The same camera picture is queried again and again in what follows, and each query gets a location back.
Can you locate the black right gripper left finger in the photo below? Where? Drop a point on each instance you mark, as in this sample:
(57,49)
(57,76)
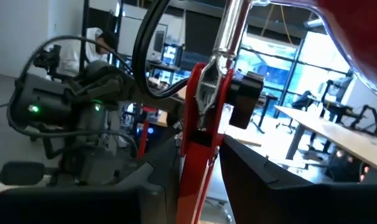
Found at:
(82,208)

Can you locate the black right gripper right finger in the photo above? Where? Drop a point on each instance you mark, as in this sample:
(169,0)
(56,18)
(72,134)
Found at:
(300,205)

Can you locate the red desk lamp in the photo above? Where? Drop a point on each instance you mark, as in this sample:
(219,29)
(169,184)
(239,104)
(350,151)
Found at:
(194,174)

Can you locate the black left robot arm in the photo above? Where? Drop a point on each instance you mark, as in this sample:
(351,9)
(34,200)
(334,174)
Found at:
(42,102)

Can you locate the background wooden table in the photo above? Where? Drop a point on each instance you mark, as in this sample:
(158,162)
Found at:
(347,140)

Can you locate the black office chair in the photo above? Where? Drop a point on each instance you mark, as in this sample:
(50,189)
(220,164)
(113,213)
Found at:
(302,101)

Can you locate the person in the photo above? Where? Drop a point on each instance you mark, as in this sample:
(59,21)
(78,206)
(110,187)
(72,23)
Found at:
(93,46)

